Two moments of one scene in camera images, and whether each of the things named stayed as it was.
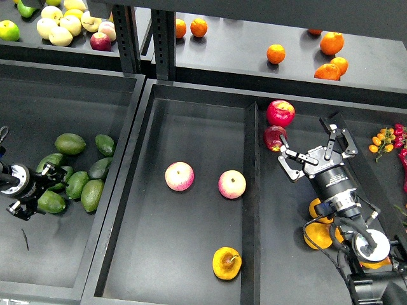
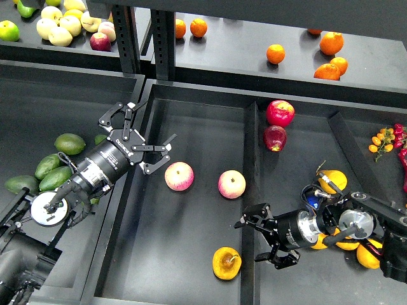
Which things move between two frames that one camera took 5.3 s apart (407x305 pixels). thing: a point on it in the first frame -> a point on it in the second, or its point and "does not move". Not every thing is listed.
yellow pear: (226, 262) does not move
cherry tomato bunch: (382, 143) does not move
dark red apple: (272, 137) does not move
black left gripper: (30, 187) -> (123, 149)
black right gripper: (328, 175) -> (291, 230)
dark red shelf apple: (100, 41) does not move
